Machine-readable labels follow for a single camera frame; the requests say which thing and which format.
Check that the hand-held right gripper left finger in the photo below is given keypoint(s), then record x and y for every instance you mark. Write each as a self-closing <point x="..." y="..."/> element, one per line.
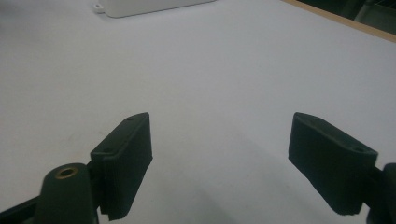
<point x="124" y="161"/>

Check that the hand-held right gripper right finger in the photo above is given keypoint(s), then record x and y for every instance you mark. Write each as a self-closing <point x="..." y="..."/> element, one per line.
<point x="330" y="161"/>

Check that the white plastic box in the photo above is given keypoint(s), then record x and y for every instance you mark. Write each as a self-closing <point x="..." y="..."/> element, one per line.
<point x="146" y="6"/>

